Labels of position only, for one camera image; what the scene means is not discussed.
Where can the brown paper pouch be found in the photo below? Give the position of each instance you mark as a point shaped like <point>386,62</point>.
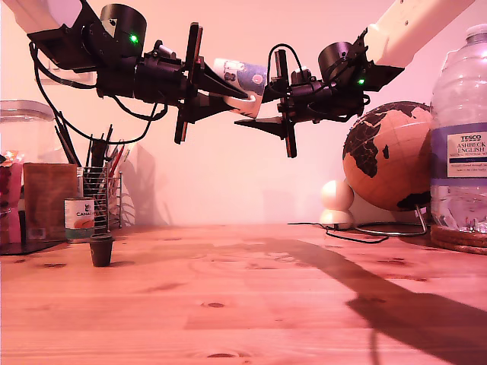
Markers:
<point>49,201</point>

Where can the white wall switch plate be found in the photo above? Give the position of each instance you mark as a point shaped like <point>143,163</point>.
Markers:
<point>81,77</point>

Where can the white mug with blue print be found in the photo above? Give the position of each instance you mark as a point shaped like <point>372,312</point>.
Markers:
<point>247,76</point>

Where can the thick black brush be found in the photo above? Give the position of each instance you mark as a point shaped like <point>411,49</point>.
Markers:
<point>100,154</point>

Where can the arm grey camera box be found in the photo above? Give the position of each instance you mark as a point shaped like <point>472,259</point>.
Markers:
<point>165,49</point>
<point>302,76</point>

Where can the dark brown coffee capsule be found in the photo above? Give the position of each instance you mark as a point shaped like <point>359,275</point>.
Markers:
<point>102,252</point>

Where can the thin black brush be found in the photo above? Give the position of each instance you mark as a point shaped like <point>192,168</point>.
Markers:
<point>90,152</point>

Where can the pink snack packet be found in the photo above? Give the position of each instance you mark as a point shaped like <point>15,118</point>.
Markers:
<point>9,197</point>

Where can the black flat mat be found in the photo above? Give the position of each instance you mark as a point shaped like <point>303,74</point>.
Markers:
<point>30,248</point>

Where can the cork globe with dark continents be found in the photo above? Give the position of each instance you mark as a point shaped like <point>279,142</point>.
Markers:
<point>395,159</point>

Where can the large clear water bottle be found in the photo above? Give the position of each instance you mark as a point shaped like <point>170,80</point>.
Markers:
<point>456,114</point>

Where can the round cork coaster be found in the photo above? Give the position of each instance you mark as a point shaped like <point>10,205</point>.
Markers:
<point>456,248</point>
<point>456,235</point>
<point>456,242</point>

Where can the white round table device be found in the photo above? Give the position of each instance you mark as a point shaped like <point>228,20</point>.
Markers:
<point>335,197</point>

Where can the white labelled tin can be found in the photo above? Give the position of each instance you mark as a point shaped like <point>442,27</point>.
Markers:
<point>80,220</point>

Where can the glass jar with metal lid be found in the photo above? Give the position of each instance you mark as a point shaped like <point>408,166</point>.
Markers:
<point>23,137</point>

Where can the white-tipped brush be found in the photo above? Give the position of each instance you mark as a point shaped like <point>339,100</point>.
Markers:
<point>131,148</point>

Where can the black pencil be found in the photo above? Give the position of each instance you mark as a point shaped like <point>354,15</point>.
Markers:
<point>109,138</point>

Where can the black chopstick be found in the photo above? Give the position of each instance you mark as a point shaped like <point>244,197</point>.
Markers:
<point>67,138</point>
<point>71,140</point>
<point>65,146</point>

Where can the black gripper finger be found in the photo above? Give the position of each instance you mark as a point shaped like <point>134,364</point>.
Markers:
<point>213,81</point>
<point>270,125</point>
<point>274,94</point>
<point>205,108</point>

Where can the red pencil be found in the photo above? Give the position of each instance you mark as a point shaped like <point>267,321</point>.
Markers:
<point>118,152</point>

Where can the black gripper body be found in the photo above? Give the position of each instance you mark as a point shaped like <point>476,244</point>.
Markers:
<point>163,81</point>
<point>308,102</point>

